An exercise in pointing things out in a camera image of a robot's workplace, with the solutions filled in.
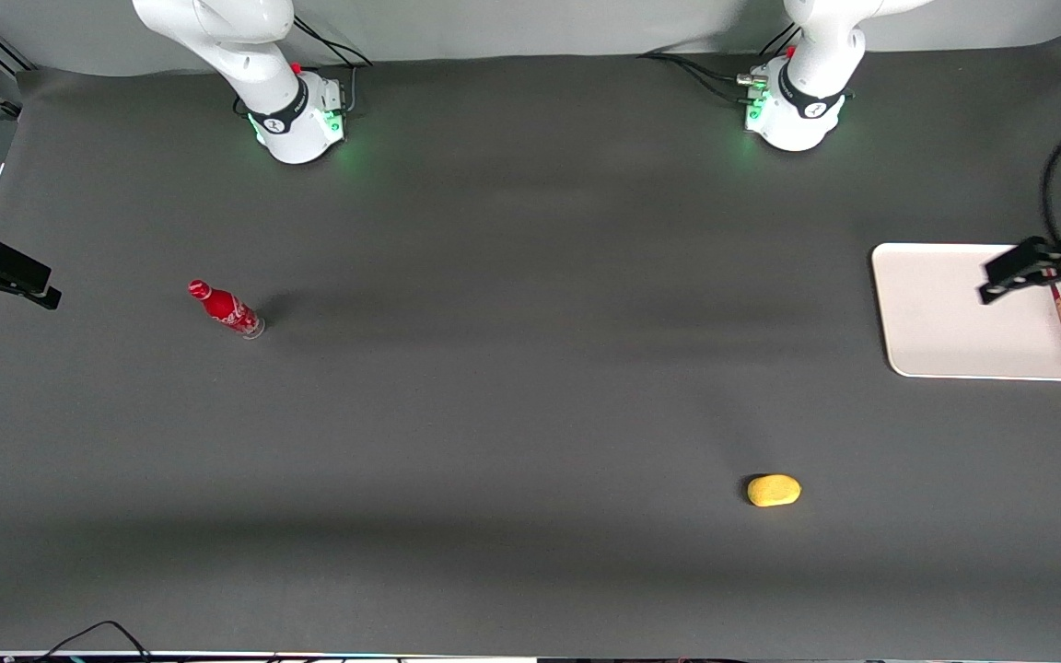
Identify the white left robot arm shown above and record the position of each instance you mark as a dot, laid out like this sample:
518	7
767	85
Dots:
807	92

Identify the white plastic tray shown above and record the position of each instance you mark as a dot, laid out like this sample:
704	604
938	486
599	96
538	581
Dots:
945	313

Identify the red soda bottle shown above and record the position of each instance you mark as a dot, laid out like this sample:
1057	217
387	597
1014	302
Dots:
225	308

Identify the yellow sponge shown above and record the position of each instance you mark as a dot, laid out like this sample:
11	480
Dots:
774	491

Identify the dark grey table mat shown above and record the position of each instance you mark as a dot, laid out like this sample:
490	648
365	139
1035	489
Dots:
494	414

